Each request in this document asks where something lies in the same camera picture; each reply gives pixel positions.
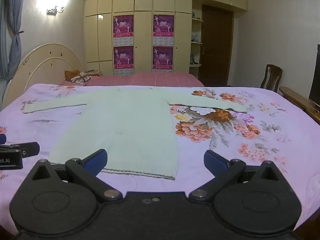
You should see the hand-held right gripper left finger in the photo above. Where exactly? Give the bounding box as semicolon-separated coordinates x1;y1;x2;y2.
25;149;123;203

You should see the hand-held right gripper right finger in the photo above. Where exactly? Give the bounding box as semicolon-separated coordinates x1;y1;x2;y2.
189;150;288;203

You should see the pale green knit sweater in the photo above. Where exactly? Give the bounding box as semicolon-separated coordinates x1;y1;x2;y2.
22;87;248;180

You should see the lilac floral bed sheet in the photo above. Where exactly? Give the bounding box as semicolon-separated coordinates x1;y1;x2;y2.
0;83;320;232

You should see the orange patterned cloth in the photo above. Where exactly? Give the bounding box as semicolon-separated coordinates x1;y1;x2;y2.
64;69;81;81

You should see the cream arched headboard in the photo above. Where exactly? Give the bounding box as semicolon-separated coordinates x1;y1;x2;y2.
1;43;82;111

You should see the pink checked bed cover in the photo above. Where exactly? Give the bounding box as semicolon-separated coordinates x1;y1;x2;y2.
60;71;205;87

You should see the dark wooden chair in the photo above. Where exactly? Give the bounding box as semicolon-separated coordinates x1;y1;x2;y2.
260;64;283;92

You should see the wooden bench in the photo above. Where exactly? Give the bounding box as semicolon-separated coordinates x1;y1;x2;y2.
279;86;320;125

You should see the purple calendar poster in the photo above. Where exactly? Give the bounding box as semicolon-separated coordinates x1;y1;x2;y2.
113;46;134;77
152;45;174;73
113;15;134;46
153;14;175;46

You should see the dark wooden door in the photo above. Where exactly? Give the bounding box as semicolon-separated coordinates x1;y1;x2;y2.
200;4;234;87

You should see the cream corner shelf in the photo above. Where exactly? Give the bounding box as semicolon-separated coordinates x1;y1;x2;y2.
191;12;204;78

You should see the blue-grey curtain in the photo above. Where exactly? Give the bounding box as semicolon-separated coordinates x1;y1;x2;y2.
0;0;28;81

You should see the black flat television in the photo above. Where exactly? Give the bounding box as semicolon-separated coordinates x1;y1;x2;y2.
308;44;320;106

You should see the cream built-in wardrobe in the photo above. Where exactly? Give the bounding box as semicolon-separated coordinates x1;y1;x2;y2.
84;0;248;77

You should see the wall lamp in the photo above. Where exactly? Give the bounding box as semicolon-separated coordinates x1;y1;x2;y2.
46;5;65;16

